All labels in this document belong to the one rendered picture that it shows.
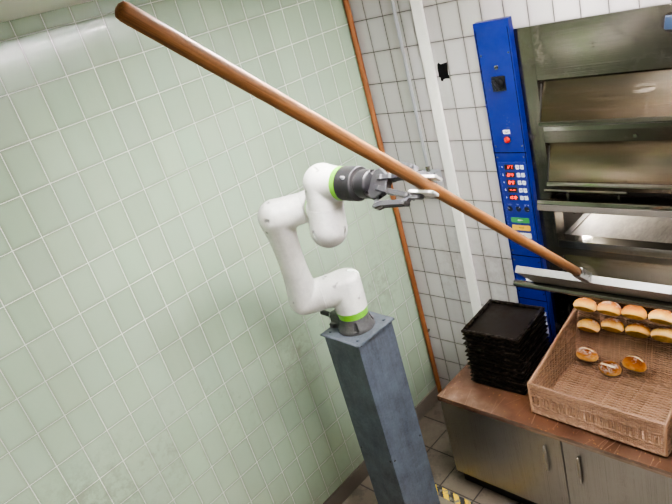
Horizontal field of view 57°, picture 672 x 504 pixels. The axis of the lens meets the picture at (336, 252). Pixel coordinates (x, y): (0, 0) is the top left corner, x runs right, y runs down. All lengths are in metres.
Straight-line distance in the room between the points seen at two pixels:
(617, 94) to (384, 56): 1.08
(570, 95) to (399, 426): 1.50
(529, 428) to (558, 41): 1.56
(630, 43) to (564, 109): 0.34
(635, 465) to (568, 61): 1.54
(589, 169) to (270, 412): 1.74
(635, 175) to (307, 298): 1.33
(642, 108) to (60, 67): 2.02
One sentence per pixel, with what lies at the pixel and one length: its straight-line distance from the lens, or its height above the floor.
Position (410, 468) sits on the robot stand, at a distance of 2.84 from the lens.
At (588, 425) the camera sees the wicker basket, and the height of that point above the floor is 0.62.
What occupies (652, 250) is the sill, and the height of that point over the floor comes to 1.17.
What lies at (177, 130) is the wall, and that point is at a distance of 2.46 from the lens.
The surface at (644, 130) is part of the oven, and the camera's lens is 2.56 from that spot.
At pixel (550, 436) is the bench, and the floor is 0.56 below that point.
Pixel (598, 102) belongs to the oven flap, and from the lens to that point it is 2.58.
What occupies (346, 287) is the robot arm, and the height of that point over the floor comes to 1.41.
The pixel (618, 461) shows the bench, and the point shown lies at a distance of 2.71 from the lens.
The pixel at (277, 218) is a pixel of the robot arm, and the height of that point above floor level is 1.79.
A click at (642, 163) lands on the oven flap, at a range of 2.61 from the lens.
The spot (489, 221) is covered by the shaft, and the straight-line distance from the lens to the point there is 1.69.
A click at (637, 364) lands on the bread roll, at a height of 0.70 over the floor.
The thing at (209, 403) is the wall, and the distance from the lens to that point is 2.71.
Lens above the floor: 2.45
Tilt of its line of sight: 23 degrees down
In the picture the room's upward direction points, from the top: 16 degrees counter-clockwise
